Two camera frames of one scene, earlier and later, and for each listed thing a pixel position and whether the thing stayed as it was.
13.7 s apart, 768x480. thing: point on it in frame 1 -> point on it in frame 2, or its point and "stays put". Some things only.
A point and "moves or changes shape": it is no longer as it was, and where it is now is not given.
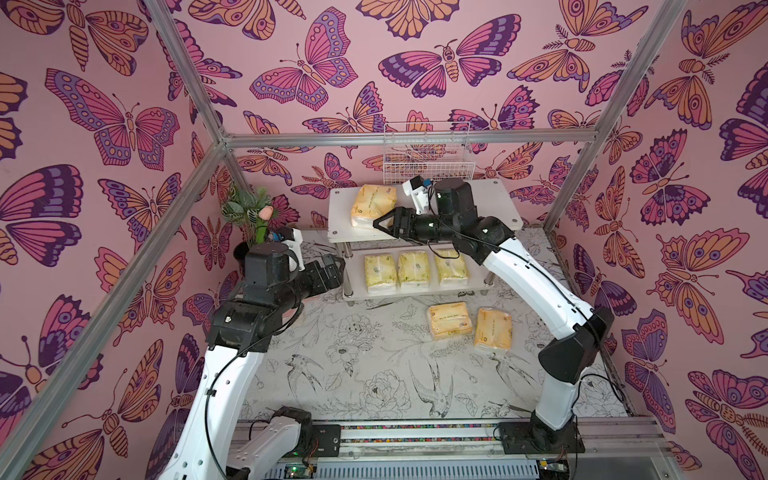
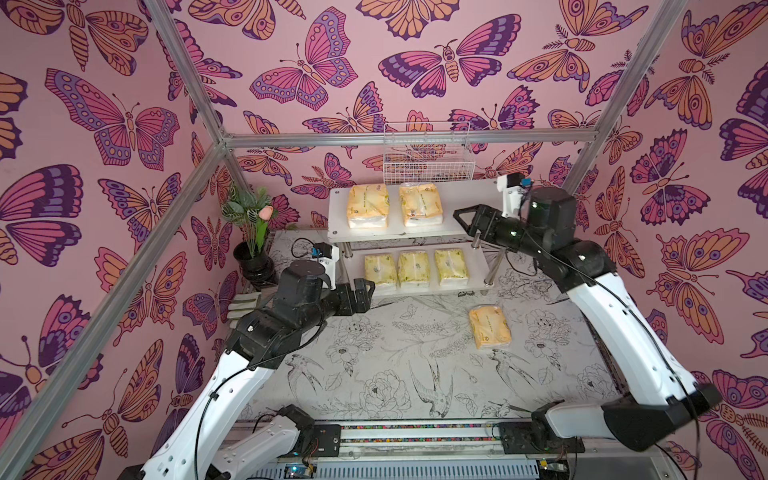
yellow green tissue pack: x=451 y=271 stays put
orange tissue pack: x=494 y=329 stays put
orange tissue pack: x=371 y=202 moves or changes shape
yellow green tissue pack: x=414 y=269 stays put
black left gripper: x=333 y=277 -> x=346 y=308
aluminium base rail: x=554 y=445 stays put
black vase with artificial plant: x=252 y=208 stays put
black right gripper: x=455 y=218 -> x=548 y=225
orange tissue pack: x=449 y=320 moves or changes shape
